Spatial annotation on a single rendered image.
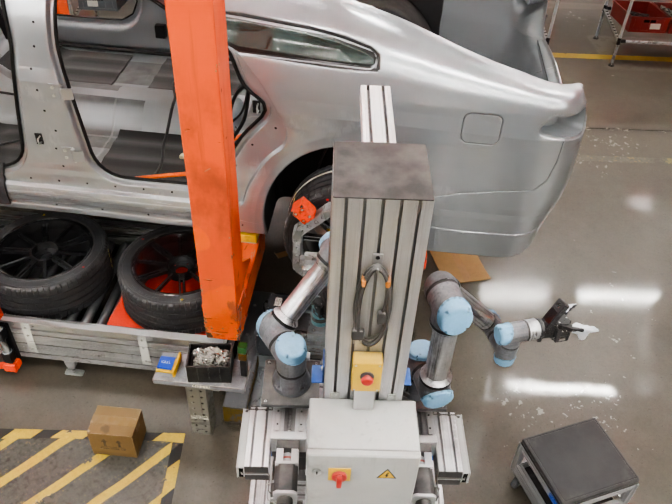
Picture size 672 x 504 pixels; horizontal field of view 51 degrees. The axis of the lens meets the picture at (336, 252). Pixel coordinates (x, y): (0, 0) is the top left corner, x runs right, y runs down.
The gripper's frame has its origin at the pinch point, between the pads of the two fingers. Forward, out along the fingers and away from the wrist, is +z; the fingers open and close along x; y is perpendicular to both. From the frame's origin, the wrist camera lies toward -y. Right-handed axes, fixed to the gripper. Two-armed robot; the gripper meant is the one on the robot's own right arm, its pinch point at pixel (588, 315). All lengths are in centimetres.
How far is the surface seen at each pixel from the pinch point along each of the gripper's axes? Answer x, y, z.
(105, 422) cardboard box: -83, 96, -186
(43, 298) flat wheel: -142, 61, -211
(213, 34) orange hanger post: -65, -90, -120
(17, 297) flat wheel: -145, 61, -224
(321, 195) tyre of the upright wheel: -102, -3, -75
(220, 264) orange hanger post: -81, 12, -124
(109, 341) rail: -119, 77, -181
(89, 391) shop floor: -120, 109, -197
